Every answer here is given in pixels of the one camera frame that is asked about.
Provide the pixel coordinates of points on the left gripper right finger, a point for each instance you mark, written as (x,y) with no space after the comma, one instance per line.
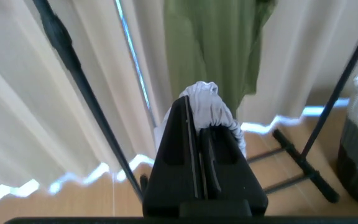
(238,186)

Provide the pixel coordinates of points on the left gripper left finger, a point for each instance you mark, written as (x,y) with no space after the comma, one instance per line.
(169,186)

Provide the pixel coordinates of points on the pale grey garment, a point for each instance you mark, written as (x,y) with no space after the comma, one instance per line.
(207,102)

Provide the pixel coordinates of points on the green long-sleeved shirt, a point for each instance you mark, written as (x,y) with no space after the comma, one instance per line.
(213,40)

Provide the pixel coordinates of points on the black clothes rack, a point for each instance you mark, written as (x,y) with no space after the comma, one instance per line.
(61,40)

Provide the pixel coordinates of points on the beige curtain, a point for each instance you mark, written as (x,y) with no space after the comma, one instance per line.
(17,93)

